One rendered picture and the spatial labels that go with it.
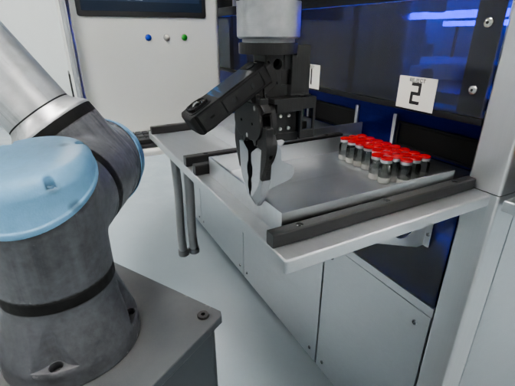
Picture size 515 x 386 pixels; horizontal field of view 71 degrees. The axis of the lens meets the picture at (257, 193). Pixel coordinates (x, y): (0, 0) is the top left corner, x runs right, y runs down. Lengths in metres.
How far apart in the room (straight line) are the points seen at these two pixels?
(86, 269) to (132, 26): 1.02
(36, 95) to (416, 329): 0.83
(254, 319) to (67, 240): 1.32
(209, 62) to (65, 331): 1.11
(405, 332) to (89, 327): 0.71
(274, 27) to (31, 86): 0.29
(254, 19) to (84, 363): 0.40
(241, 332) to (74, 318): 1.21
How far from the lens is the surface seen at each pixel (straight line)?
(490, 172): 0.71
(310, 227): 0.47
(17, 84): 0.51
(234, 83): 0.44
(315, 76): 1.00
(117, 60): 1.32
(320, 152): 0.81
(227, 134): 0.87
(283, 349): 1.54
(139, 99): 1.34
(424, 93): 0.76
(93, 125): 0.50
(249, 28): 0.44
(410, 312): 0.92
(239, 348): 1.54
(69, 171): 0.37
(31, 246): 0.38
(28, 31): 5.85
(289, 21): 0.44
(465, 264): 0.78
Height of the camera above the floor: 1.13
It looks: 24 degrees down
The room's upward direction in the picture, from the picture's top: straight up
